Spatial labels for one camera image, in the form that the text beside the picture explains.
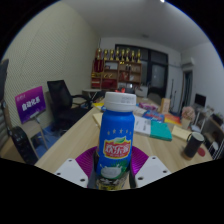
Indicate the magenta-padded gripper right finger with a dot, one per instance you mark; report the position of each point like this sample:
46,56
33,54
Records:
141,163

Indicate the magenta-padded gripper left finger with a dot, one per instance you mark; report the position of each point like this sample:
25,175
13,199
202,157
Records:
85,163

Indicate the blue drink bottle white cap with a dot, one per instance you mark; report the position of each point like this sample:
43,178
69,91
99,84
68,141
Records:
115,140

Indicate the teal book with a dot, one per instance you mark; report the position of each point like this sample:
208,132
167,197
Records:
161,130

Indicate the beige paper sheet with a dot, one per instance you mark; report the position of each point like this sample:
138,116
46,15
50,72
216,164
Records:
97,119

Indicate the blue printed book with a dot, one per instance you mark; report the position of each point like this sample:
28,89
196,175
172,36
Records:
153,115

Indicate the beige paper envelope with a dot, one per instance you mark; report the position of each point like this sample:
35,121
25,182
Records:
181,132

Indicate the orange yellow book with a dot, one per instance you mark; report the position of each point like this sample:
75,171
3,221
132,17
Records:
172,119

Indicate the black mug white inside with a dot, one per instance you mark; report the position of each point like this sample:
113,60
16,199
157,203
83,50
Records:
193,145

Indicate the pink box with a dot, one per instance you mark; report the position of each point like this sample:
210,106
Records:
148,106

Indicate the standing wooden card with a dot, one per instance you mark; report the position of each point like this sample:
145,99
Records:
165,106

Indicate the black office chair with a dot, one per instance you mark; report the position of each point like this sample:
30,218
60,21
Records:
63,103

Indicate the black bag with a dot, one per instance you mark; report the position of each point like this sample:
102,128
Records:
23,145

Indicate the pink flower pot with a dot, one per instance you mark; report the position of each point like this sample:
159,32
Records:
188,115

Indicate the small round white table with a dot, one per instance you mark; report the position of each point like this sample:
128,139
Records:
90,91

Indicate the yellow gift box red ribbon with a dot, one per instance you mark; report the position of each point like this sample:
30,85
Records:
120,90

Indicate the black tripod stand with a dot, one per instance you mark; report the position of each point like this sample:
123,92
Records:
172,91

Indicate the purple sign board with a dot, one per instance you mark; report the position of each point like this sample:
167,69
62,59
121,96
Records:
30,104

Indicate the long wooden side desk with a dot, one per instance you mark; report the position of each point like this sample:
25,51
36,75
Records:
213,125

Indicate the black computer monitor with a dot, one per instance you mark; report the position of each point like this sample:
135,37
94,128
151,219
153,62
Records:
200,100

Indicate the wooden shelf unit with trophies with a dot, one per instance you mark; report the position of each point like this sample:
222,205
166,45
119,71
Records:
116,71

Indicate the white wall air conditioner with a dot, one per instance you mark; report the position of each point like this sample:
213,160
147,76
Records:
188,62

